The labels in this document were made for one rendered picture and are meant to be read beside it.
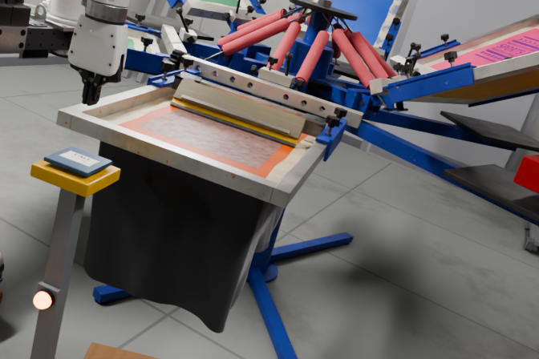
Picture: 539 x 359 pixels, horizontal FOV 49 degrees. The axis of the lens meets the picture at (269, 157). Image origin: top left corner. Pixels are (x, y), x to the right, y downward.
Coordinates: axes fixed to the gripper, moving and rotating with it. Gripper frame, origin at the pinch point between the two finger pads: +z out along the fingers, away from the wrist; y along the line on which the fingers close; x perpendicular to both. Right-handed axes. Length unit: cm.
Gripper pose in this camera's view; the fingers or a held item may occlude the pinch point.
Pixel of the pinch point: (91, 94)
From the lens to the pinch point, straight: 123.6
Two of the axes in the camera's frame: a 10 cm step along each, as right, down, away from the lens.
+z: -2.7, 9.1, 3.1
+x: 2.6, -2.4, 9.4
